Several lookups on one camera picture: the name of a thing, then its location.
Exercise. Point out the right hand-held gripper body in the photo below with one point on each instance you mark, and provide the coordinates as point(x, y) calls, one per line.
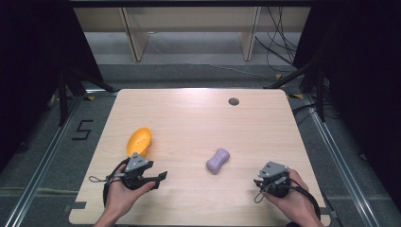
point(273, 176)

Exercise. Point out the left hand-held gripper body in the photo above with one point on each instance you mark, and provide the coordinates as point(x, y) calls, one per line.
point(135, 164)

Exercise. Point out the person's right hand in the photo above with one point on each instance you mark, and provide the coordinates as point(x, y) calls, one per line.
point(293, 198)

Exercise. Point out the person's left hand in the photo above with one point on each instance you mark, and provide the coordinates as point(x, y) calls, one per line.
point(122, 196)

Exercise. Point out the purple soap bar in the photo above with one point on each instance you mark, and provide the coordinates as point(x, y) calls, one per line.
point(217, 161)

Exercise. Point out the black tripod stand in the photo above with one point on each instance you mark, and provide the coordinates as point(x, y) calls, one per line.
point(63, 94)
point(320, 91)

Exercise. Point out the black curtain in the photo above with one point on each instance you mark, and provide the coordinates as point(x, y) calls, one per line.
point(362, 82)
point(28, 72)

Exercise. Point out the metal floor rail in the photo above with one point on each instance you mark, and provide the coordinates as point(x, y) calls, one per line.
point(41, 167)
point(342, 164)

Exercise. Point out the light wooden shelf frame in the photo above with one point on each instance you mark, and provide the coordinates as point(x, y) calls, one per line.
point(135, 38)

